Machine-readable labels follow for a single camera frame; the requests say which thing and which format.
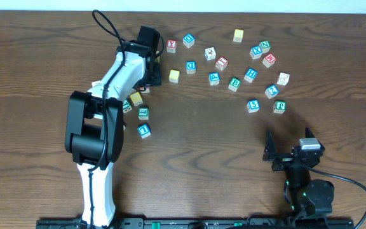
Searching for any blue 2 wooden block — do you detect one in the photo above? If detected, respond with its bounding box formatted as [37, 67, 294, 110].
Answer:
[265, 85, 280, 99]

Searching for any red I wooden block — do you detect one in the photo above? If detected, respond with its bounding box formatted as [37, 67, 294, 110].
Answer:
[215, 56, 229, 71]

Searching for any red A wooden block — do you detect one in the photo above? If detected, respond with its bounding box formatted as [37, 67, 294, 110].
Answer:
[139, 86, 150, 93]

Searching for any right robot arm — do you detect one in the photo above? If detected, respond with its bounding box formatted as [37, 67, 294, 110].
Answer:
[262, 128, 334, 218]

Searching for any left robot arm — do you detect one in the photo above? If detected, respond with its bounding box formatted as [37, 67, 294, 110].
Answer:
[65, 26, 163, 228]

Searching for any red Y wooden block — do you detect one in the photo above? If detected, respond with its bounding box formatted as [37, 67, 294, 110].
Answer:
[166, 39, 177, 53]

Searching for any yellow O wooden block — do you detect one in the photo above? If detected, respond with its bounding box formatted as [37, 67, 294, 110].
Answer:
[154, 51, 160, 63]

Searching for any blue D far wooden block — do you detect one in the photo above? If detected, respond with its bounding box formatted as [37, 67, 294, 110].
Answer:
[183, 33, 195, 48]

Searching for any blue d wooden block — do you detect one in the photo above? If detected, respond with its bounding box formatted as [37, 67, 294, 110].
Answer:
[183, 33, 195, 48]
[186, 61, 196, 74]

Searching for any green j wooden block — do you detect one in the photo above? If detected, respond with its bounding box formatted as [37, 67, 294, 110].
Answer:
[273, 101, 287, 114]
[123, 99, 132, 113]

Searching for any yellow S wooden block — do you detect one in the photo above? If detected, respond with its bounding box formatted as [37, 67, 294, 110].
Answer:
[169, 69, 180, 83]

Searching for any blue D centre wooden block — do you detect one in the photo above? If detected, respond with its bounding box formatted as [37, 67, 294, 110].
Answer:
[186, 61, 196, 74]

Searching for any blue 5 wooden block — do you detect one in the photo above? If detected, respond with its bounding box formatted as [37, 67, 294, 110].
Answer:
[247, 99, 260, 113]

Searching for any plain animal wooden block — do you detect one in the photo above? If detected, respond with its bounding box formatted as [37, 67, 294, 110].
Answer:
[276, 73, 290, 86]

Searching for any yellow K wooden block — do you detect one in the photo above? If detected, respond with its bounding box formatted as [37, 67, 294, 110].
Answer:
[130, 92, 144, 106]

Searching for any plain picture wooden block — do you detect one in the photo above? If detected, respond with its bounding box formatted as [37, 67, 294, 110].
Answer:
[205, 47, 216, 61]

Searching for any green J left wooden block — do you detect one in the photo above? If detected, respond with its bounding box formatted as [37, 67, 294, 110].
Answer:
[123, 99, 132, 113]

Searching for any green L wooden block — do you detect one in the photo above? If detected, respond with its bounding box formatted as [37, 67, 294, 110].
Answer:
[138, 108, 149, 120]

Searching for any blue P wooden block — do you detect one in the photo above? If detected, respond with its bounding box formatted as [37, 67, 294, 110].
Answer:
[208, 72, 220, 86]

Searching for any green B wooden block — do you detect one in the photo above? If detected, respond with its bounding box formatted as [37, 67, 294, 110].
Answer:
[228, 77, 241, 92]

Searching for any blue H wooden block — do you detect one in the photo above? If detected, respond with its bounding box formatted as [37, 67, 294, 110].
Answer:
[244, 68, 258, 83]

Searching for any red M wooden block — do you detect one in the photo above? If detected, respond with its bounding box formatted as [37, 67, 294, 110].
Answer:
[262, 53, 276, 68]

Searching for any yellow far wooden block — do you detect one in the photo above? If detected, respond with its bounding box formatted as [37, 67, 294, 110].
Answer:
[233, 29, 244, 43]

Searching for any blue T wooden block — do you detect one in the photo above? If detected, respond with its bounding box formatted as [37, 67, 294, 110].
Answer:
[137, 123, 151, 139]

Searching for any blue X wooden block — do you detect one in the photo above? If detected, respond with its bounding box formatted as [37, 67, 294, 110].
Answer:
[250, 46, 263, 59]

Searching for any green N wooden block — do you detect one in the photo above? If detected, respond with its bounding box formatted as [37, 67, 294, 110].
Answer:
[259, 41, 271, 53]

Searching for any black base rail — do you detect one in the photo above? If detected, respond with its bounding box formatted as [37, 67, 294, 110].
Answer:
[36, 216, 355, 229]

